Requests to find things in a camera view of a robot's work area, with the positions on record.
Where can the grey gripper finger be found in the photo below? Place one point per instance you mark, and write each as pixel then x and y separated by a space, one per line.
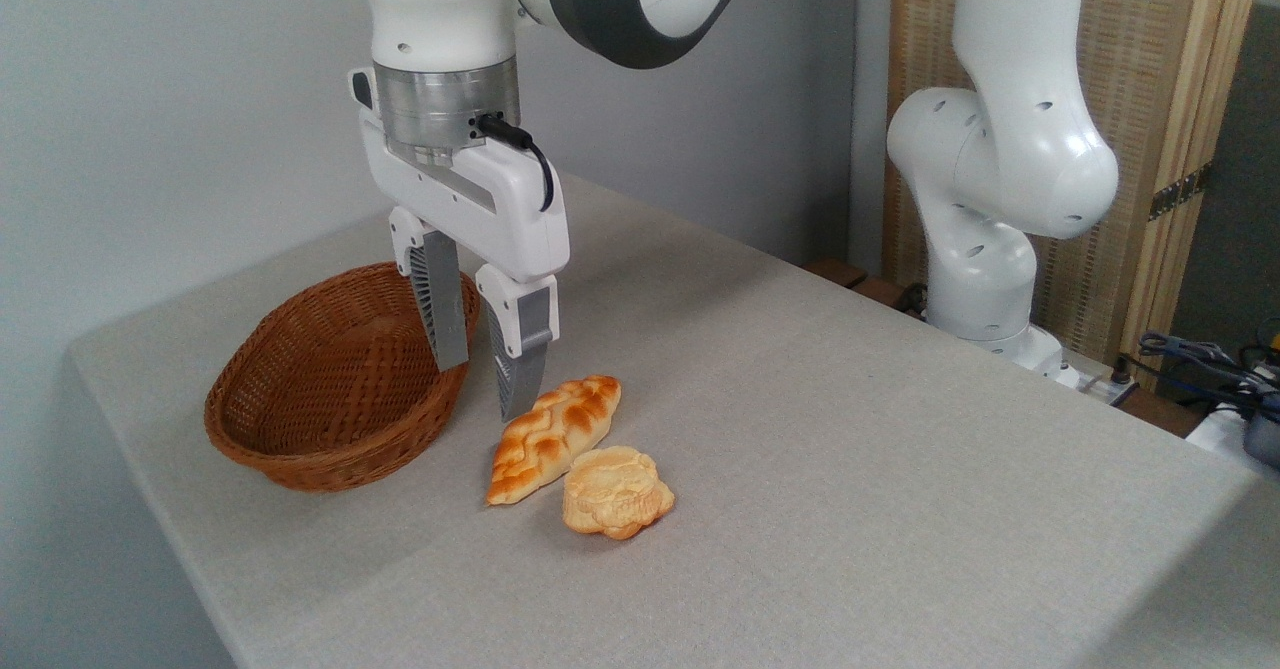
pixel 525 344
pixel 445 309

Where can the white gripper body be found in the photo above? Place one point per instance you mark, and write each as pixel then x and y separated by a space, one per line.
pixel 500 209

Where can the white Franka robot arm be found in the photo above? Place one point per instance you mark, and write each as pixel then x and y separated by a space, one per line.
pixel 1000 149

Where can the braided long bread loaf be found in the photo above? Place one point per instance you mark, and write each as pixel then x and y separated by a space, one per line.
pixel 550 434

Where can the round flower-shaped bread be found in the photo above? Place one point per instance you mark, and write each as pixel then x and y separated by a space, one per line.
pixel 615 494

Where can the brown wicker basket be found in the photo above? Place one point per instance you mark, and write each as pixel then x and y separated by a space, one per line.
pixel 300 419

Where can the brown wooden board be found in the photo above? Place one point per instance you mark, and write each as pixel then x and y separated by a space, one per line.
pixel 850 277

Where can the bamboo folding screen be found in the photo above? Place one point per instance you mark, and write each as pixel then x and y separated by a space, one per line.
pixel 1140 59

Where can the black metal screen hinge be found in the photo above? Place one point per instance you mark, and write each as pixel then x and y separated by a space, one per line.
pixel 1178 192

